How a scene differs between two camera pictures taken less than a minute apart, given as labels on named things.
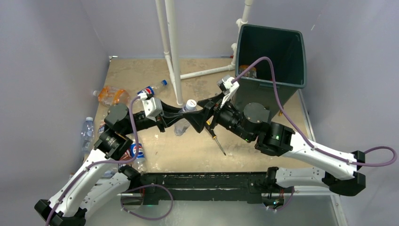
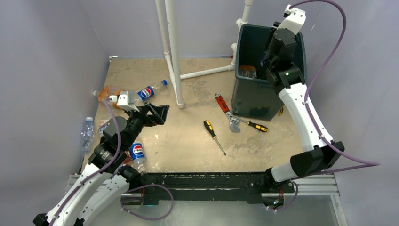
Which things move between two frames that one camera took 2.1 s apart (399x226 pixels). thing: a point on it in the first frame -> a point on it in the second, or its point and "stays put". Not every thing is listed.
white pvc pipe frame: (172, 57) stays put
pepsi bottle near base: (140, 164) stays put
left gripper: (162, 121) -> (158, 116)
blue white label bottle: (101, 128) stays put
